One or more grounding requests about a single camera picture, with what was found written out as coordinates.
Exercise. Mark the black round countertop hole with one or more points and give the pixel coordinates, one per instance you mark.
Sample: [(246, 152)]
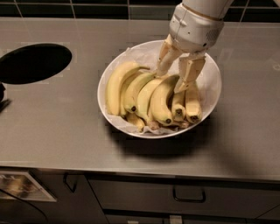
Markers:
[(33, 63)]

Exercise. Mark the white ceramic bowl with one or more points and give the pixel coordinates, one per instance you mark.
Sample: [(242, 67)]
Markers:
[(211, 87)]

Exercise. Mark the rightmost yellow banana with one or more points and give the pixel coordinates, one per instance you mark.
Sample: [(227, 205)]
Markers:
[(193, 108)]

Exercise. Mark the leftmost yellow banana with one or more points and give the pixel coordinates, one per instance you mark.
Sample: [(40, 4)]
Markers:
[(115, 82)]

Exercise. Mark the small lower yellow banana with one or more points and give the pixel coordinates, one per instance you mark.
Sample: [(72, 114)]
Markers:
[(135, 120)]

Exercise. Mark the grey drawer front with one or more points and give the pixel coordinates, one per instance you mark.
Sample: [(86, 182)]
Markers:
[(157, 198)]

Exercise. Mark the black drawer handle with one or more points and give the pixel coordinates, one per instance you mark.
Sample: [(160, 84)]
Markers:
[(188, 194)]

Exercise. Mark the large central yellow banana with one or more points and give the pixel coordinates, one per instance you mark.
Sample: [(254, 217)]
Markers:
[(160, 99)]

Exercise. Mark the black cabinet door handle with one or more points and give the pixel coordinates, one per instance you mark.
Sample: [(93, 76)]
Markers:
[(70, 181)]

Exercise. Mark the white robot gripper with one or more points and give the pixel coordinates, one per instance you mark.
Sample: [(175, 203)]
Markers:
[(194, 31)]

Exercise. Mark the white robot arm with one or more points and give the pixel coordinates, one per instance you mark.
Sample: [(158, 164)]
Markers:
[(194, 27)]

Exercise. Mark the grey cabinet door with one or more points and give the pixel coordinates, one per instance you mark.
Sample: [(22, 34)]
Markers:
[(81, 207)]

